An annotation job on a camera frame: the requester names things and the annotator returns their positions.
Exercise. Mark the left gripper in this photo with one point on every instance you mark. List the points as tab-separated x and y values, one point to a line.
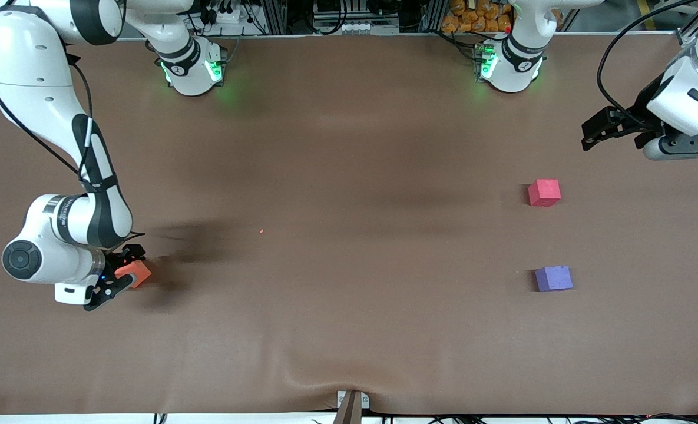
636	116

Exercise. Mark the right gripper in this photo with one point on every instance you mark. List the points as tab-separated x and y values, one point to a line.
115	259

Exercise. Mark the orange foam block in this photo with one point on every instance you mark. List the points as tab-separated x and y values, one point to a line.
138	274

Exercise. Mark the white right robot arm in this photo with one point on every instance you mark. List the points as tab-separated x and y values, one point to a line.
42	88

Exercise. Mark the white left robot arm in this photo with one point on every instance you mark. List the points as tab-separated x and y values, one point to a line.
510	68

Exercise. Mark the red foam block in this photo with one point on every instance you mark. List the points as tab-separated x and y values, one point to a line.
544	192

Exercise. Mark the green lit control box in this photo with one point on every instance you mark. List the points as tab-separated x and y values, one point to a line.
483	62
218	65

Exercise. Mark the purple foam block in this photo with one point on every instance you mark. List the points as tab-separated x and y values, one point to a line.
553	278

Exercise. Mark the bag of orange items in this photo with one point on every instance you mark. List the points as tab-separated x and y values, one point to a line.
477	16

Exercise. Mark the brown table mat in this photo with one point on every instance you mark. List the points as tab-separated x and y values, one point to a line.
348	294

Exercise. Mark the white power strip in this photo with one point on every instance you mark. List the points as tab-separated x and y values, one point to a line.
228	16

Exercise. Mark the white connector strip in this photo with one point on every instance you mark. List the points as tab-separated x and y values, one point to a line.
365	27

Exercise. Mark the diagonal aluminium frame strut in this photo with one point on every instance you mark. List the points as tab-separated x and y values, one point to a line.
691	26

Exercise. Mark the aluminium frame post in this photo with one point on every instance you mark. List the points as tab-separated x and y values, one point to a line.
434	15
273	16

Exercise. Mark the metal table bracket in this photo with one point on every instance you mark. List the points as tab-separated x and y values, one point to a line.
352	403

